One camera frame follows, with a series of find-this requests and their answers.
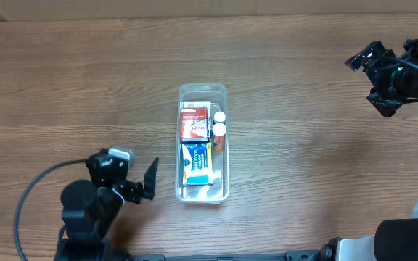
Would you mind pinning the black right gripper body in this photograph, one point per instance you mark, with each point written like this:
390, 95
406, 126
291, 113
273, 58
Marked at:
374, 76

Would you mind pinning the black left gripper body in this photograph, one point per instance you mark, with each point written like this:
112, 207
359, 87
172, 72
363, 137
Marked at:
135, 189

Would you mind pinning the blue yellow VapoDrops box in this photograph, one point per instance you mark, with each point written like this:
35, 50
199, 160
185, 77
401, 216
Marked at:
197, 164

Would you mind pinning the red orange lozenge box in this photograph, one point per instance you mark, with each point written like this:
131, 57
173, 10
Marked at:
194, 123

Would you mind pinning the white blue Hansaplast box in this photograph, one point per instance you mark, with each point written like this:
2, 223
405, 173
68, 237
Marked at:
198, 104

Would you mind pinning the orange tube white cap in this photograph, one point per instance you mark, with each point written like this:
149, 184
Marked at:
219, 132

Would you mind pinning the brown bottle white cap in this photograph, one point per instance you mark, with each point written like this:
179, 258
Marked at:
219, 117

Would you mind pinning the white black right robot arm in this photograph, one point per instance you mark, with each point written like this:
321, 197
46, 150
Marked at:
310, 158

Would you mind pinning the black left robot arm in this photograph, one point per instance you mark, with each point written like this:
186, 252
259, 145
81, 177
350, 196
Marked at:
91, 206

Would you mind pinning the clear plastic container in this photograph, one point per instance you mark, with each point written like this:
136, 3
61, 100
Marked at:
197, 104

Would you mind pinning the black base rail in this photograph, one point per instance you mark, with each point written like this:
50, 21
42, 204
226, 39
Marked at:
296, 255

